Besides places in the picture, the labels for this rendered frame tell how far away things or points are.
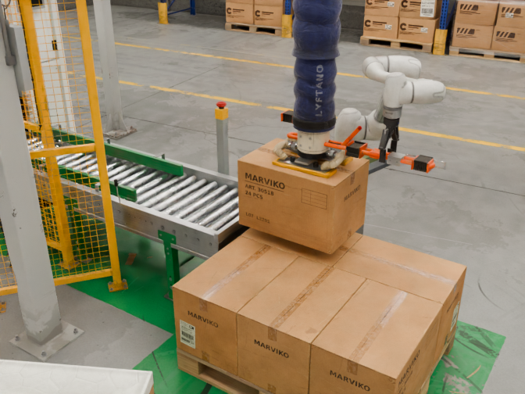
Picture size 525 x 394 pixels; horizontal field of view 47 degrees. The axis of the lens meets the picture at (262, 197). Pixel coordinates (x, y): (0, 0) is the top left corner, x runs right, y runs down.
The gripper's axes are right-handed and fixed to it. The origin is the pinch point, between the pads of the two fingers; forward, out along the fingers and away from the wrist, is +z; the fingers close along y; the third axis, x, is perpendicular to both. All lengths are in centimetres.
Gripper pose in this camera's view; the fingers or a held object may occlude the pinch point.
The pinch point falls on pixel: (387, 155)
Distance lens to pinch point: 306.1
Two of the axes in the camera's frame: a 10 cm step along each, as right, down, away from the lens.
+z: 0.0, 8.9, 4.5
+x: 8.3, 2.5, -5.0
